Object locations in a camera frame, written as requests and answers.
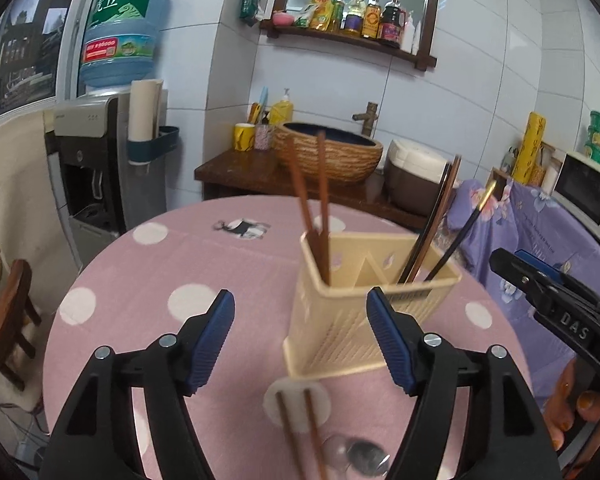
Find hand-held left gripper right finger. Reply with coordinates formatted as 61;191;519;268
366;287;563;480

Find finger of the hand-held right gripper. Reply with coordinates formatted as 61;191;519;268
490;248;562;312
514;250;600;307

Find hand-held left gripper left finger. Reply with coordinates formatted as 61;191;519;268
40;289;236;480

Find cream plastic utensil holder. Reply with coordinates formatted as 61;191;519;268
283;231;463;378

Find dark chopstick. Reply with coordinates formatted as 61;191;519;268
397;161;453;285
424;181;498;282
405;155;463;285

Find pale pink spoon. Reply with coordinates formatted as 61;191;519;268
322;435;356;472

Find person's right hand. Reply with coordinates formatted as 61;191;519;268
542;357;600;453

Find white microwave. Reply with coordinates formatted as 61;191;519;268
550;149;600;251

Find small wooden box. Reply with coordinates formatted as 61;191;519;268
490;167;513;197

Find pink polka dot tablecloth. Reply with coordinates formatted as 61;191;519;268
42;195;533;480

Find yellow roll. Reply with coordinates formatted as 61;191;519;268
511;111;546;186

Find white and brown rice cooker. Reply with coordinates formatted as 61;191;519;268
382;139;461;216

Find dark wooden counter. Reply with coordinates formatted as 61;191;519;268
195;147;431;231

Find woven pattern basin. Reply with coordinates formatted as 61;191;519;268
271;121;384;182

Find small dark wooden stool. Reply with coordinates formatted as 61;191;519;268
0;259;43;391

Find yellow cup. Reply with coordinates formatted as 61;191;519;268
232;122;257;152

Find blue cup holder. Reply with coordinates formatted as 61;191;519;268
126;126;181;166

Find bronze faucet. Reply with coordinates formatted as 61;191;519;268
352;101;381;136

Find pink dotted pump bottle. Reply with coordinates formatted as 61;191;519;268
254;110;275;151

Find yellow soap bottle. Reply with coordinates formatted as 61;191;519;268
269;88;295;127

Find white paper cup stack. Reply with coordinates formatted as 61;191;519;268
127;79;165;141

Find grey water dispenser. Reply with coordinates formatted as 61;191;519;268
52;95;168;271

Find dark soy sauce bottle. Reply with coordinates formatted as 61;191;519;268
378;0;403;48

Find yellow label bottle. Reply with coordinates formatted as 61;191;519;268
362;0;383;39

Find purple label bottle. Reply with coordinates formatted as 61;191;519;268
342;0;367;36

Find blue water jug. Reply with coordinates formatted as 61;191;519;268
77;0;172;96

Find yellow seasoning packet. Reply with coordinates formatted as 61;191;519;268
295;0;337;31

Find window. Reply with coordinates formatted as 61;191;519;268
0;0;111;131

